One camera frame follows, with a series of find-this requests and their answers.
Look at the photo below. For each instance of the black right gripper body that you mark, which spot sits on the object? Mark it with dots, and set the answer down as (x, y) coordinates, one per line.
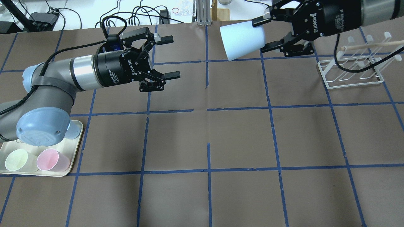
(332, 19)

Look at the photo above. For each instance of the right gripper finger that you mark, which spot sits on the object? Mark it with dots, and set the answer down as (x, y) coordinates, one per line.
(272, 46)
(265, 18)

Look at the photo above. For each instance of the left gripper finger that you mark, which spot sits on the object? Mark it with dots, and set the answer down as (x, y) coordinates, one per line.
(167, 76)
(163, 40)

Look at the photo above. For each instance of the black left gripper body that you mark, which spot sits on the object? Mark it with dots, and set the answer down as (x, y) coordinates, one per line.
(111, 68)

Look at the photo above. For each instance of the light blue plastic cup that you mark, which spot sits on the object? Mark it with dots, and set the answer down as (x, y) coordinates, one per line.
(241, 39)

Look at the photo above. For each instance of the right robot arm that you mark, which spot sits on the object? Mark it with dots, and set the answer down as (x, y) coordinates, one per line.
(375, 11)

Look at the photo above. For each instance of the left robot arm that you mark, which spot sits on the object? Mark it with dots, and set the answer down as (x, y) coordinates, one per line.
(43, 119)

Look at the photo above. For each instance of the pink plastic cup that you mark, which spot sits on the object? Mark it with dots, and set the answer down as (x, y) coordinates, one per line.
(52, 160)

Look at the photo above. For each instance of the cream plastic cup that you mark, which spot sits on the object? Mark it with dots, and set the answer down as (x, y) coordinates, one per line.
(21, 160)

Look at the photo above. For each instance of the wooden paper towel stand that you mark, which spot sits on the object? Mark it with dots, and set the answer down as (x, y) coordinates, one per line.
(219, 14)

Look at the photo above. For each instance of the black power adapter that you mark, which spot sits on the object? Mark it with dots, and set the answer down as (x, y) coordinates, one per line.
(44, 21)

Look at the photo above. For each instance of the cream plastic tray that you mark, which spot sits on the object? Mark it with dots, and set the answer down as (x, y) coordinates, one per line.
(67, 147)

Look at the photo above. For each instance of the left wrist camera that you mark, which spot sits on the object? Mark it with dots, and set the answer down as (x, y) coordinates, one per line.
(113, 43)

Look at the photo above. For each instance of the aluminium frame post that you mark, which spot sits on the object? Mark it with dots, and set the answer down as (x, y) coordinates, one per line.
(203, 11)

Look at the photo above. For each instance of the white wire rack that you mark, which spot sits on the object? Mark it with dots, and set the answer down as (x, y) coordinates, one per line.
(357, 65)

